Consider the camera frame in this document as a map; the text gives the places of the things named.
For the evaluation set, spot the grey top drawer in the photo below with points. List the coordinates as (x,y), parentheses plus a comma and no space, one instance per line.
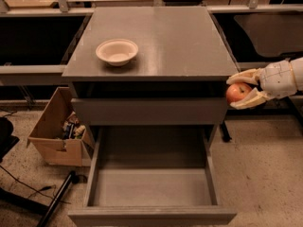
(150,111)

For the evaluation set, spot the grey drawer cabinet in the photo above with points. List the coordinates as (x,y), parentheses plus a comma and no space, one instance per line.
(150,89)

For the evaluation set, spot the white paper bowl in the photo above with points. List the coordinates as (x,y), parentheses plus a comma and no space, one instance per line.
(117,52)

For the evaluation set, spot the cardboard box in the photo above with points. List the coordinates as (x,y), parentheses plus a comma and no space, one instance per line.
(48,134)

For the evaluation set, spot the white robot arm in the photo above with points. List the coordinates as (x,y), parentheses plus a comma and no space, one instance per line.
(298,75)

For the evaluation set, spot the items inside cardboard box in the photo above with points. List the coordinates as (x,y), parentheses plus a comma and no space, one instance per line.
(72,128)

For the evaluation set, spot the open grey middle drawer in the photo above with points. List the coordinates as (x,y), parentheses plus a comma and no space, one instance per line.
(151,176)

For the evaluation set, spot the red apple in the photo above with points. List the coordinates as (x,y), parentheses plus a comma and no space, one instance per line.
(237,91)

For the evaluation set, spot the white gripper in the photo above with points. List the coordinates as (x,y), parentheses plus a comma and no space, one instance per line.
(276,78)

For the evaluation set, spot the black pole on floor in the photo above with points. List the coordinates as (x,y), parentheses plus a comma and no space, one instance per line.
(71,178)

